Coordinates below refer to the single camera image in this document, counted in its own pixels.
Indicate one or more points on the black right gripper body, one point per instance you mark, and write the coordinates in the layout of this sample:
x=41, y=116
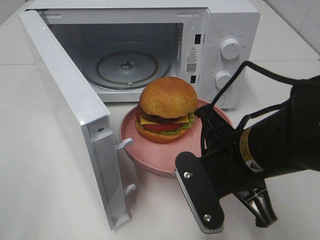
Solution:
x=228, y=160

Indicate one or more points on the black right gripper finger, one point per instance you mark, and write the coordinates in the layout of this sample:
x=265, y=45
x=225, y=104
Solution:
x=199, y=193
x=216, y=133

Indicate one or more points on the pink round plate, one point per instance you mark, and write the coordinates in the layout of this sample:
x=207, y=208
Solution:
x=157, y=158

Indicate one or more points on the burger with sesame-free bun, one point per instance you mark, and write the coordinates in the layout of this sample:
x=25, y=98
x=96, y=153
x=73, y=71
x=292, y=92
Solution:
x=165, y=111

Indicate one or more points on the white microwave door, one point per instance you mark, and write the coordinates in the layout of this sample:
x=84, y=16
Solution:
x=83, y=118

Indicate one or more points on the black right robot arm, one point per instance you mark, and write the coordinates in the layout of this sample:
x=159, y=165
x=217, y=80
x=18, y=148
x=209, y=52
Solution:
x=277, y=140

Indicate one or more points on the round white door button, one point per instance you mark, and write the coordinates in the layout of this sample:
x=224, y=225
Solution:
x=221, y=101

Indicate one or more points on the lower white timer knob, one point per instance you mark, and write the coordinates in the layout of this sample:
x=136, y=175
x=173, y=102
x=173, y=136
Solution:
x=221, y=78

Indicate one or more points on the upper white power knob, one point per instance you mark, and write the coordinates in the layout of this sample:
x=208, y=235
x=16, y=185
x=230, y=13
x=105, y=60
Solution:
x=230, y=48

